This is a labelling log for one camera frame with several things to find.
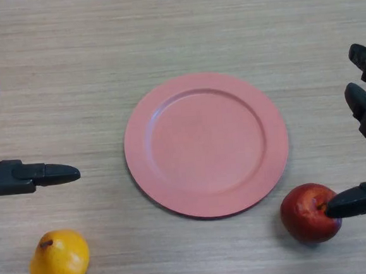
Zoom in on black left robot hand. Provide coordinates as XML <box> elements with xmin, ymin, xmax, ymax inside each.
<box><xmin>0</xmin><ymin>28</ymin><xmax>83</xmax><ymax>196</ymax></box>

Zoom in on yellow pear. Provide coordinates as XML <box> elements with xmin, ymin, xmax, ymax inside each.
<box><xmin>26</xmin><ymin>227</ymin><xmax>92</xmax><ymax>274</ymax></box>

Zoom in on pink round plate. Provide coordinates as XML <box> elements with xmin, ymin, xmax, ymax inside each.
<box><xmin>118</xmin><ymin>66</ymin><xmax>295</xmax><ymax>227</ymax></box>

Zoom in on red apple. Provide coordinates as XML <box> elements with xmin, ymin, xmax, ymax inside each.
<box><xmin>278</xmin><ymin>180</ymin><xmax>345</xmax><ymax>247</ymax></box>

